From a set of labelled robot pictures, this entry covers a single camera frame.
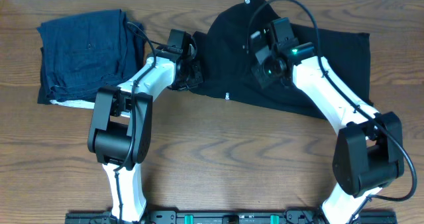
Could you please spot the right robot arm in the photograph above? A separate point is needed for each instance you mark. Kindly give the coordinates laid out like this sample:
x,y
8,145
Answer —
x,y
365,160

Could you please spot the folded white garment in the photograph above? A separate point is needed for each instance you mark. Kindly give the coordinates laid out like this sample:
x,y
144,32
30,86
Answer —
x,y
81,104

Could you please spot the folded black garment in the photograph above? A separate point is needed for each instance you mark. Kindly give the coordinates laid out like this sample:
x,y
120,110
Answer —
x,y
43,97

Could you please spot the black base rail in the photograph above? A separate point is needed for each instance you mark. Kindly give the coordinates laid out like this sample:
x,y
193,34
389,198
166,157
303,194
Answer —
x,y
171,217

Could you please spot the black polo shirt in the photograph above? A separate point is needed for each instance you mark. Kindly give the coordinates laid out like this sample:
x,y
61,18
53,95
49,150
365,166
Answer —
x,y
226,67

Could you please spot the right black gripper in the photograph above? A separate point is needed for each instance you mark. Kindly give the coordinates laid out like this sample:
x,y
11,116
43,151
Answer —
x,y
262,73

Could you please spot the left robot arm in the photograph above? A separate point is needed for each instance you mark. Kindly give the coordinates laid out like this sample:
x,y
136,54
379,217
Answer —
x,y
121,124

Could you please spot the folded dark blue garment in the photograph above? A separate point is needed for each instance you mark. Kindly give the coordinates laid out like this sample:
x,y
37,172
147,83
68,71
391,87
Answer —
x,y
87,51

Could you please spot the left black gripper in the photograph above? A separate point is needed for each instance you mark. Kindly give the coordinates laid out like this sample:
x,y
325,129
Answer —
x,y
191,73

